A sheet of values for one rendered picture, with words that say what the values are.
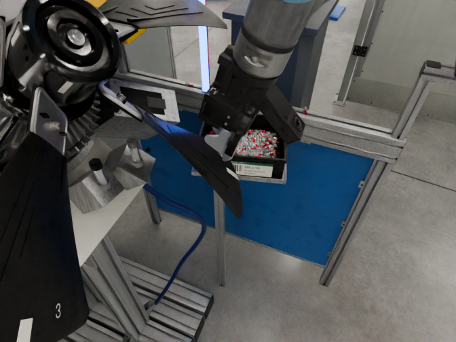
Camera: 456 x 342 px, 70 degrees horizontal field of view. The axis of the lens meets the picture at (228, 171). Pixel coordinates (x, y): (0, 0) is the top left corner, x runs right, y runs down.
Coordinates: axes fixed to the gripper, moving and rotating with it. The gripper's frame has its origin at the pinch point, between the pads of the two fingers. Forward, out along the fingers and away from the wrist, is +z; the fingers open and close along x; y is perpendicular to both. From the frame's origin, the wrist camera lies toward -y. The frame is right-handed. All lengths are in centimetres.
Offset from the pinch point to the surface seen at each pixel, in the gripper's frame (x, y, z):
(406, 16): -177, -46, 19
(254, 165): -11.0, -5.3, 11.0
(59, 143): 19.1, 20.3, -7.6
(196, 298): -4, -12, 90
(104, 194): 15.2, 16.5, 7.5
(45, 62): 17.3, 22.0, -18.8
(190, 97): -32.4, 20.8, 20.5
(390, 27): -177, -42, 28
